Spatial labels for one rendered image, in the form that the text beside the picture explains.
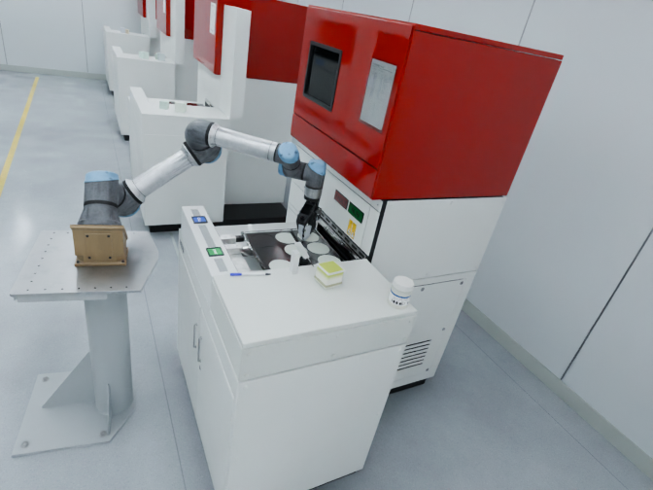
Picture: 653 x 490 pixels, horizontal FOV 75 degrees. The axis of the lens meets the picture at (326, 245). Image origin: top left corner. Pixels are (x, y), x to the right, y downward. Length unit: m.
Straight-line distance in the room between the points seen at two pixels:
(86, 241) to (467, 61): 1.49
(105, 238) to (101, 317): 0.35
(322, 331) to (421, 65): 0.91
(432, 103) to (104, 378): 1.76
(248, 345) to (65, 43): 8.49
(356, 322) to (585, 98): 1.99
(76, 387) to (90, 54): 7.69
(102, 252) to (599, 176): 2.48
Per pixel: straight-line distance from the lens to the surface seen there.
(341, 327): 1.34
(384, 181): 1.58
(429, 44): 1.53
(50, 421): 2.37
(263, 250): 1.77
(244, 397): 1.38
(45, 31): 9.37
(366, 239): 1.71
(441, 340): 2.44
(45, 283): 1.76
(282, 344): 1.27
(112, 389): 2.21
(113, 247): 1.77
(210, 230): 1.76
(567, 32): 3.02
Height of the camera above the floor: 1.79
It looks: 28 degrees down
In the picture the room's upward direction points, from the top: 11 degrees clockwise
